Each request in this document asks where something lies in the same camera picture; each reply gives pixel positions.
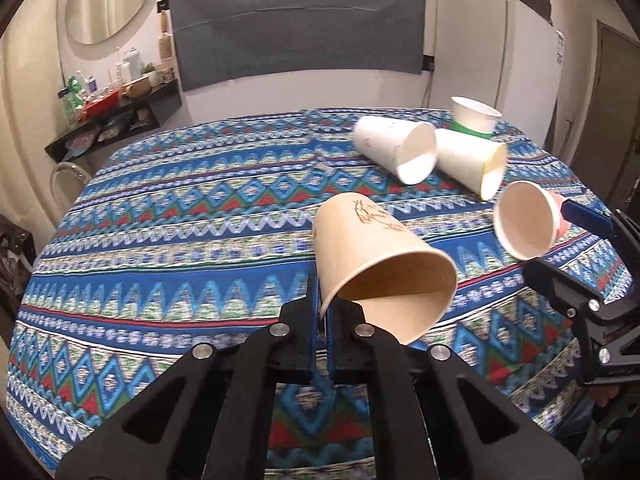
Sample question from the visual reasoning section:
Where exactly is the blue patterned tablecloth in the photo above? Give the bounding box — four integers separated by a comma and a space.
6, 108, 585, 479

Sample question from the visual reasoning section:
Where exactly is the black wall shelf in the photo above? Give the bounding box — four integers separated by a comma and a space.
44, 79, 182, 162

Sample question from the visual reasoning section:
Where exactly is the green bottle on shelf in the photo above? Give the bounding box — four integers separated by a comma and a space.
66, 76, 86, 122

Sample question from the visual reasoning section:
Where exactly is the brown paper cup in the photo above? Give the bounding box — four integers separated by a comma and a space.
312, 192, 458, 344

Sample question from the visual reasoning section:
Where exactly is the white cup with hearts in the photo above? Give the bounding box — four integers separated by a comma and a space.
352, 116, 437, 185

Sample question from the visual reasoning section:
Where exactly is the white cup yellow rim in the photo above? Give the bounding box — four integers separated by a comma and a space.
435, 128, 508, 200

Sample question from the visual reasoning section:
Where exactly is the white bottle on shelf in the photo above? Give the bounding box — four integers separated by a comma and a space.
125, 47, 143, 80

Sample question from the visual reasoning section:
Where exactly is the white cup green band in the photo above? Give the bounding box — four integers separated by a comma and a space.
451, 96, 502, 139

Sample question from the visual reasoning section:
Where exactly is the grey cloth covered television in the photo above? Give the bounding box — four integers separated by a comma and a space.
169, 0, 426, 91

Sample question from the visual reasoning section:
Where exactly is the clear acrylic chair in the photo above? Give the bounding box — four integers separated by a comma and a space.
49, 162, 92, 214

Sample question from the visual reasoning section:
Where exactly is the black bag on floor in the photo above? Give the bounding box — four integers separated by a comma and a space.
0, 216, 36, 341

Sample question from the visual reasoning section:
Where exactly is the brown door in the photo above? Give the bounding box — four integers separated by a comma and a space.
572, 22, 639, 209

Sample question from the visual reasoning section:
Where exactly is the white refrigerator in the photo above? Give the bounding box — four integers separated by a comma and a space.
428, 0, 565, 145

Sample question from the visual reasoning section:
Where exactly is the red box on shelf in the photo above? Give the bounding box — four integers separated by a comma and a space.
82, 89, 119, 120

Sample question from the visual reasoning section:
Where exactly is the pink paper cup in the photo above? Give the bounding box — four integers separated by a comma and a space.
494, 181, 572, 261

